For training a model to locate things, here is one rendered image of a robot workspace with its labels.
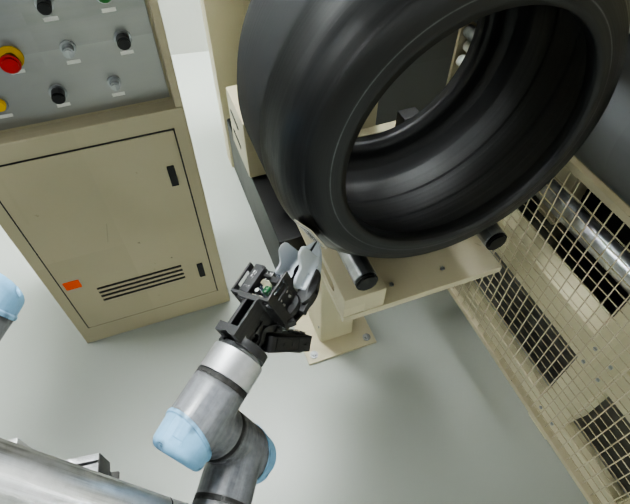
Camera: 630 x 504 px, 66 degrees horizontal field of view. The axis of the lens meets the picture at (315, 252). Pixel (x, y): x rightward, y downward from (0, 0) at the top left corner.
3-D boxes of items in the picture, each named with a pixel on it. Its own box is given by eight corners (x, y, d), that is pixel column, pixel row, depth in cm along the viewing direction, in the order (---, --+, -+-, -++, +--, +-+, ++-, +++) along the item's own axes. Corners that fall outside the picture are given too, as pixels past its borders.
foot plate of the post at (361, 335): (286, 307, 193) (285, 304, 191) (348, 287, 199) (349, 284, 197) (309, 365, 177) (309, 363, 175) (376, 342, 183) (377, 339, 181)
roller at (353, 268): (295, 159, 108) (314, 156, 110) (294, 175, 112) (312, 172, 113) (358, 279, 88) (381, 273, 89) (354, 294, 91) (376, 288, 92)
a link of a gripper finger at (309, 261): (322, 225, 73) (292, 274, 68) (335, 251, 77) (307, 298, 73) (306, 223, 74) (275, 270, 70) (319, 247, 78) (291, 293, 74)
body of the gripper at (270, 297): (291, 267, 67) (243, 341, 61) (313, 302, 73) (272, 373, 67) (250, 257, 71) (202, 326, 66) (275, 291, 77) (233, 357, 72)
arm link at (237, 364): (256, 401, 66) (214, 382, 70) (273, 372, 68) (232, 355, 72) (229, 376, 60) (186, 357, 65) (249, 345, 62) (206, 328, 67)
